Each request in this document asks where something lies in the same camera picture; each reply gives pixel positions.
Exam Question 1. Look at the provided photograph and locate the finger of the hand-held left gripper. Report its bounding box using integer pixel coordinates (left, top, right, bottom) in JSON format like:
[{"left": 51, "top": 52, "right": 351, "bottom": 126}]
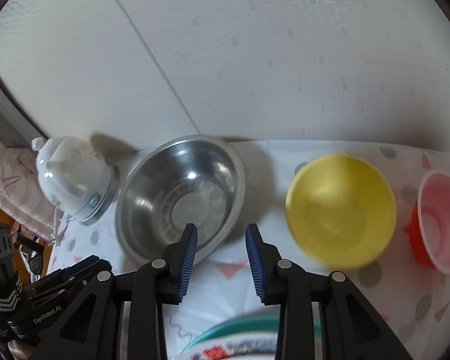
[
  {"left": 32, "top": 255, "right": 101, "bottom": 286},
  {"left": 22, "top": 269, "right": 99, "bottom": 308}
]

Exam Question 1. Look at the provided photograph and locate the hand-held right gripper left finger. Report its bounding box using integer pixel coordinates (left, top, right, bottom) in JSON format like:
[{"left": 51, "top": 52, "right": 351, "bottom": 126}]
[{"left": 32, "top": 223, "right": 199, "bottom": 360}]

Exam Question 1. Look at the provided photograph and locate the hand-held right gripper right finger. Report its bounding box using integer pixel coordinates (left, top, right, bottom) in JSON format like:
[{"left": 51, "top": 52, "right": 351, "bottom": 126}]
[{"left": 245, "top": 223, "right": 413, "bottom": 360}]

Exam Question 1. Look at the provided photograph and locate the stainless steel bowl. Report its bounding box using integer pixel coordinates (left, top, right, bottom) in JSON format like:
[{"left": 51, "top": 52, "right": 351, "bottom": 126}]
[{"left": 115, "top": 135, "right": 247, "bottom": 267}]

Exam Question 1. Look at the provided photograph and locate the teal plastic plate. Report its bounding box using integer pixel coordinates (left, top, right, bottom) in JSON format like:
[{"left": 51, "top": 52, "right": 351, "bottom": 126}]
[{"left": 182, "top": 313, "right": 325, "bottom": 353}]

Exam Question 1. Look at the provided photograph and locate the white plate patterned rim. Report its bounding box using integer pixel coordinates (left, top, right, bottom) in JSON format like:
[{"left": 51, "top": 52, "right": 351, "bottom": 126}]
[{"left": 172, "top": 332, "right": 282, "bottom": 360}]

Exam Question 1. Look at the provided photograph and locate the yellow plastic bowl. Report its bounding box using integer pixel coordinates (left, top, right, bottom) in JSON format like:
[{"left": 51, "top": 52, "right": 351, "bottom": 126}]
[{"left": 286, "top": 153, "right": 397, "bottom": 271}]

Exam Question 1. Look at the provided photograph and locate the red plastic bowl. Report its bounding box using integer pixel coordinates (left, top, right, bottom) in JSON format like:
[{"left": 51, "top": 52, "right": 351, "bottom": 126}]
[{"left": 409, "top": 170, "right": 450, "bottom": 275}]

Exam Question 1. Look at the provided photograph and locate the pink patterned curtain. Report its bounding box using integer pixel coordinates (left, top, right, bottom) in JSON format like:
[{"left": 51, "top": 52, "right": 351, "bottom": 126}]
[{"left": 0, "top": 125, "right": 58, "bottom": 238}]

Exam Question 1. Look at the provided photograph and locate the white ceramic electric kettle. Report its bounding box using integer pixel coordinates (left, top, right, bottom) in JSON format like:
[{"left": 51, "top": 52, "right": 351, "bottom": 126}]
[{"left": 31, "top": 135, "right": 114, "bottom": 214}]

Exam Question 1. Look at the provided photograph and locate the white patterned tablecloth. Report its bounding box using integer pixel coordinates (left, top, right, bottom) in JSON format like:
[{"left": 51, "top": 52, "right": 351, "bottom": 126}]
[{"left": 47, "top": 139, "right": 450, "bottom": 360}]

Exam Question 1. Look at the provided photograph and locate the white power cord with plug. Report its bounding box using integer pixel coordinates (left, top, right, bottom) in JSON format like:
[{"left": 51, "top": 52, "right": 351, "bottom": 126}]
[{"left": 48, "top": 202, "right": 71, "bottom": 249}]

